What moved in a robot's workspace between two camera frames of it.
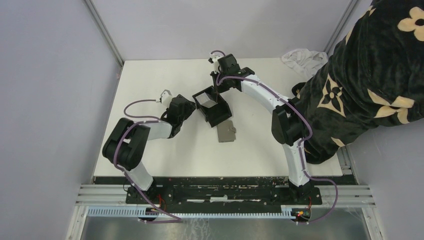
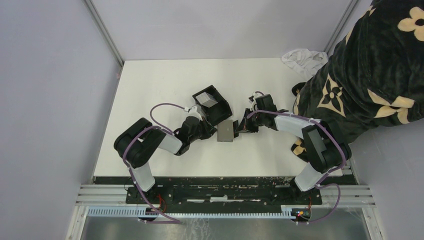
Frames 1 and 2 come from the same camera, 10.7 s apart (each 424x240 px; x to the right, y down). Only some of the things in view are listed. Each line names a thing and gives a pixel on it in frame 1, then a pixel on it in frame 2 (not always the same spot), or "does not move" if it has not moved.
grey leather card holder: x=226 y=132 does not move
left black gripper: x=190 y=106 → x=209 y=129
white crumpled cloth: x=306 y=62 does not move
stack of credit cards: x=204 y=100 does not move
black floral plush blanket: x=374 y=77 does not move
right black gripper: x=218 y=88 → x=245 y=127
